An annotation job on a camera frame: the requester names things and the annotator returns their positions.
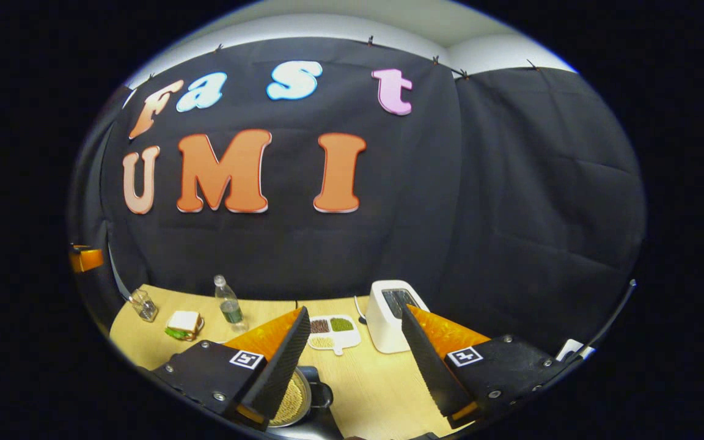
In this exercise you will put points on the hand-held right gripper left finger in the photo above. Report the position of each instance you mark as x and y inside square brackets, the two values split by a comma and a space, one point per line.
[282, 373]

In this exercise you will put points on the small white object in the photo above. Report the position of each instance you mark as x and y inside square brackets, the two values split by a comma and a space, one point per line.
[572, 349]

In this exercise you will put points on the white toaster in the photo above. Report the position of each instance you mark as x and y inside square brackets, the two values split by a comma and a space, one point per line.
[388, 330]

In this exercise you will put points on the white divided dish with beans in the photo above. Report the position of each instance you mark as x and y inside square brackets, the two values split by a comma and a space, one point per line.
[335, 333]

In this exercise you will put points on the pile of soybeans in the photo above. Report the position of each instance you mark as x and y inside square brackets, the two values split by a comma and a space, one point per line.
[291, 400]

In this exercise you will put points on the black induction cooktop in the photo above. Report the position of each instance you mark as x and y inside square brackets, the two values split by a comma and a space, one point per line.
[327, 428]

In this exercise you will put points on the sandwich with lettuce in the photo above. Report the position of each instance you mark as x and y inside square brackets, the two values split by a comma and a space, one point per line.
[184, 321]

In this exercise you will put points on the clear plastic water bottle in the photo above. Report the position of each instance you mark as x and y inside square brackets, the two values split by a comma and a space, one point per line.
[230, 308]

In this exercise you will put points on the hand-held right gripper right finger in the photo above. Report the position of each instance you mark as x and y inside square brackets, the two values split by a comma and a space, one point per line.
[428, 373]

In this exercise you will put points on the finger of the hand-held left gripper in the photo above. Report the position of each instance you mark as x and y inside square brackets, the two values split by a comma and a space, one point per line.
[86, 260]

